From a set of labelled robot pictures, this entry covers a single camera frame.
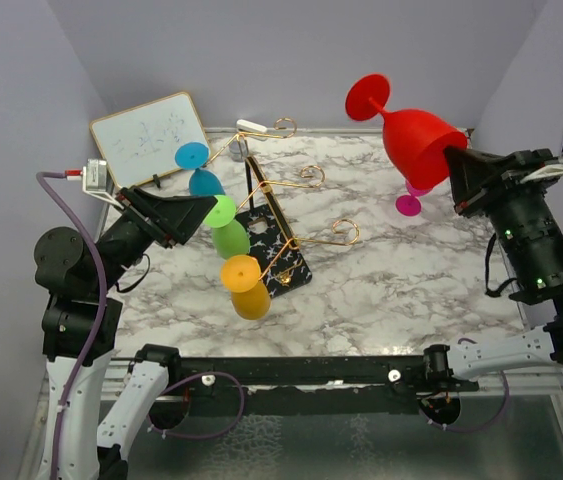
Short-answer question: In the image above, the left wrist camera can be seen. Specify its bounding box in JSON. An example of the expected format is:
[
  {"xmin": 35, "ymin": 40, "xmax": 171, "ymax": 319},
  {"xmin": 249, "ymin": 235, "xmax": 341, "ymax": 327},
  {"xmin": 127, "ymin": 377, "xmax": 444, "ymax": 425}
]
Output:
[{"xmin": 64, "ymin": 159, "xmax": 121, "ymax": 207}]

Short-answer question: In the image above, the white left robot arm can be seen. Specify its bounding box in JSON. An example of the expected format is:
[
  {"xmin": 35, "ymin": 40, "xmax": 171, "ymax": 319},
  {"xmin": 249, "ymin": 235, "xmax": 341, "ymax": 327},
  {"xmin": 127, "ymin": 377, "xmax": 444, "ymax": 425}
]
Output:
[{"xmin": 34, "ymin": 187, "xmax": 217, "ymax": 479}]

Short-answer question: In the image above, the orange wine glass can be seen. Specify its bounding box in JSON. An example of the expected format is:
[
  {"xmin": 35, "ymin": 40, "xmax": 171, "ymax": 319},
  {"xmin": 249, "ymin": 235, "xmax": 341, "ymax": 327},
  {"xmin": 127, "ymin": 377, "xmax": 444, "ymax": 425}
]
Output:
[{"xmin": 220, "ymin": 255, "xmax": 271, "ymax": 320}]

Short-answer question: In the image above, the black patterned rack base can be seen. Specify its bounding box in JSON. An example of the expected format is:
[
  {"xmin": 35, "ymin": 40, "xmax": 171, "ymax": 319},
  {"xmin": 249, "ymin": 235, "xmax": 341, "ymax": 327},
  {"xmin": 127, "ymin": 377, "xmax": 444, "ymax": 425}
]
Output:
[{"xmin": 236, "ymin": 156, "xmax": 313, "ymax": 298}]

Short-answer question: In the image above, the purple cable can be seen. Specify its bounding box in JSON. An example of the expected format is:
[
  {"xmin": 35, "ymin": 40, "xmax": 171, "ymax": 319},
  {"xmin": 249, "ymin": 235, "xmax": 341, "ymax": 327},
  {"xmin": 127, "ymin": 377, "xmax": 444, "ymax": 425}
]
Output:
[
  {"xmin": 425, "ymin": 337, "xmax": 512, "ymax": 434},
  {"xmin": 35, "ymin": 170, "xmax": 247, "ymax": 480}
]

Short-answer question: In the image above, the blue wine glass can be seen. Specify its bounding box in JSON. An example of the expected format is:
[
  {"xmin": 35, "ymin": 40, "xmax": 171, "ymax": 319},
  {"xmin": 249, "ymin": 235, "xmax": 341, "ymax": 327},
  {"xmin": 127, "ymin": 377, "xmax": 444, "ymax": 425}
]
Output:
[{"xmin": 175, "ymin": 142, "xmax": 225, "ymax": 196}]

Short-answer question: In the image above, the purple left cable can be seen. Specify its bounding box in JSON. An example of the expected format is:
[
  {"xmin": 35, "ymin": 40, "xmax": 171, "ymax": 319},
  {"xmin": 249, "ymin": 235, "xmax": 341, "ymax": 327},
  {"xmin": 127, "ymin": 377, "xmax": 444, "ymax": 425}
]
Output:
[{"xmin": 35, "ymin": 170, "xmax": 247, "ymax": 480}]

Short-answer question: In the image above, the small framed whiteboard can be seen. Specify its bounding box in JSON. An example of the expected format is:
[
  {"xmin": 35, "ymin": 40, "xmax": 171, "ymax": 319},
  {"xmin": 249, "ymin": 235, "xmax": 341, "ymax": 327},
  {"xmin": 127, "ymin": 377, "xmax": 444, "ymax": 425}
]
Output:
[{"xmin": 90, "ymin": 92, "xmax": 209, "ymax": 187}]

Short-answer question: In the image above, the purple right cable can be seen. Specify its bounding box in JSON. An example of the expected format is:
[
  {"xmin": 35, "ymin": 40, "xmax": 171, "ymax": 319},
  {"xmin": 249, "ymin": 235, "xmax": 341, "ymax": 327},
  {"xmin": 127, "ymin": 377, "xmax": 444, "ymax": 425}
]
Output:
[{"xmin": 425, "ymin": 337, "xmax": 512, "ymax": 434}]

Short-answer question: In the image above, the magenta wine glass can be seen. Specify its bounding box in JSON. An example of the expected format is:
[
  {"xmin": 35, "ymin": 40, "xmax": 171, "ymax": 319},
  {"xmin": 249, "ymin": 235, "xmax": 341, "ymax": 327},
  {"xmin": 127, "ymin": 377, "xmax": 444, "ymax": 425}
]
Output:
[{"xmin": 395, "ymin": 181, "xmax": 432, "ymax": 217}]

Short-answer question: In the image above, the black front mounting bar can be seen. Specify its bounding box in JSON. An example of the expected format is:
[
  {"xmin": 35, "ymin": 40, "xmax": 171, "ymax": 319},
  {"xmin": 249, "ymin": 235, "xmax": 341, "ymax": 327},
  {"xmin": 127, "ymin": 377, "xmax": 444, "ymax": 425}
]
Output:
[{"xmin": 133, "ymin": 342, "xmax": 480, "ymax": 419}]

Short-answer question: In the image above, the green wine glass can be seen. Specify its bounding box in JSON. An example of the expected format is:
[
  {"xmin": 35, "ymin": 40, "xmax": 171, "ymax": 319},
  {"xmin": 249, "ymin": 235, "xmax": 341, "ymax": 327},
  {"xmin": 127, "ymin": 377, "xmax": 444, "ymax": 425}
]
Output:
[{"xmin": 203, "ymin": 195, "xmax": 250, "ymax": 260}]

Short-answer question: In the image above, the white marker eraser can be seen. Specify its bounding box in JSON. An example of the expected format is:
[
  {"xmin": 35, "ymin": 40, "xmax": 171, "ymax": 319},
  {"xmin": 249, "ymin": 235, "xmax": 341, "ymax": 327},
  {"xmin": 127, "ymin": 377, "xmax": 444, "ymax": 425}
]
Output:
[{"xmin": 236, "ymin": 119, "xmax": 268, "ymax": 134}]

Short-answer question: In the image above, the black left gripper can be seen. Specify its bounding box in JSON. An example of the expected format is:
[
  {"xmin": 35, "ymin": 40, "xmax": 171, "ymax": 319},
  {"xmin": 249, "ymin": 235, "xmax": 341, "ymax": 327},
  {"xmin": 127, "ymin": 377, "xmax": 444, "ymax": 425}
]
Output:
[{"xmin": 92, "ymin": 182, "xmax": 218, "ymax": 293}]

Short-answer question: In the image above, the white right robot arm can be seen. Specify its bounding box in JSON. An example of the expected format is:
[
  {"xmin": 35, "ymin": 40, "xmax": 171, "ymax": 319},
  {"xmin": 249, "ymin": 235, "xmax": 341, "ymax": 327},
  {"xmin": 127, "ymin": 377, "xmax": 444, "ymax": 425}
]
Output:
[{"xmin": 420, "ymin": 147, "xmax": 563, "ymax": 391}]

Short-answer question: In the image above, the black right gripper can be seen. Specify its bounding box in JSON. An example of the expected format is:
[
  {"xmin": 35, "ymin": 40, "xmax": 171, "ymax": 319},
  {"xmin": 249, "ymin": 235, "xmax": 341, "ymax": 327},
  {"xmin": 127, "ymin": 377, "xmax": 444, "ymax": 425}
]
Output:
[{"xmin": 439, "ymin": 144, "xmax": 563, "ymax": 299}]

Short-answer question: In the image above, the red wine glass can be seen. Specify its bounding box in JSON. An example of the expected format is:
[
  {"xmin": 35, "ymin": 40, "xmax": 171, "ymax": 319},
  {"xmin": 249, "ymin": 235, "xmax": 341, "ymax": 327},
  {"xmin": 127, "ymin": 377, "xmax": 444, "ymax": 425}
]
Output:
[{"xmin": 345, "ymin": 73, "xmax": 468, "ymax": 190}]

